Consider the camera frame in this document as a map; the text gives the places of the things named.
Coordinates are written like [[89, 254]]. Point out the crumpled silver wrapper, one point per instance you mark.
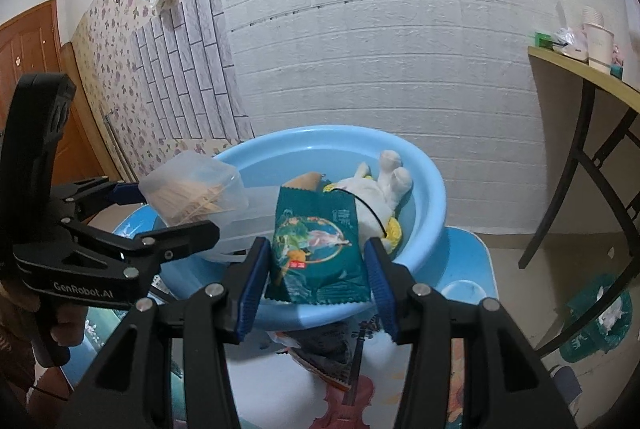
[[320, 349]]

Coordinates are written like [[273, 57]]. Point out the metal rail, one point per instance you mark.
[[117, 149]]

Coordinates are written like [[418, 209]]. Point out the green snack packet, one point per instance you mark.
[[320, 249]]

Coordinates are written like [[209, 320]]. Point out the green trash bin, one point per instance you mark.
[[585, 334]]

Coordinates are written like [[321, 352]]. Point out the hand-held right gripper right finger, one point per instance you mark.
[[380, 289]]

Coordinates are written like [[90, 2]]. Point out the white rabbit plush toy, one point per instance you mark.
[[390, 189]]

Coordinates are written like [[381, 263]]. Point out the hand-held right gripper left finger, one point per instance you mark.
[[252, 294]]

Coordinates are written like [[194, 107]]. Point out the brown plush toy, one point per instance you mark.
[[306, 181]]

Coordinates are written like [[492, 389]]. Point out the person's left hand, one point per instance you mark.
[[72, 326]]

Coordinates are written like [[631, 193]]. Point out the cream paper cup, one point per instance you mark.
[[599, 49]]

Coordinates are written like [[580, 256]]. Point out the blue plastic basin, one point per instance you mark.
[[300, 154]]

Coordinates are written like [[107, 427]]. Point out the white plastic bag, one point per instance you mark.
[[570, 41]]

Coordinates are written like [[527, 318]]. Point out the clear plastic toothpick box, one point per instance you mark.
[[195, 194]]

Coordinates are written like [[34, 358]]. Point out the small green box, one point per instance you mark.
[[544, 40]]

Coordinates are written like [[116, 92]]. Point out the wooden side table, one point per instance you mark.
[[585, 76]]

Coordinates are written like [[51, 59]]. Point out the person's left forearm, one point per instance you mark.
[[12, 344]]

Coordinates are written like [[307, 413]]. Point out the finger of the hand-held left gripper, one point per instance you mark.
[[185, 236], [125, 193]]

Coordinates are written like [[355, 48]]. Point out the brown wooden door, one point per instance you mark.
[[35, 49]]

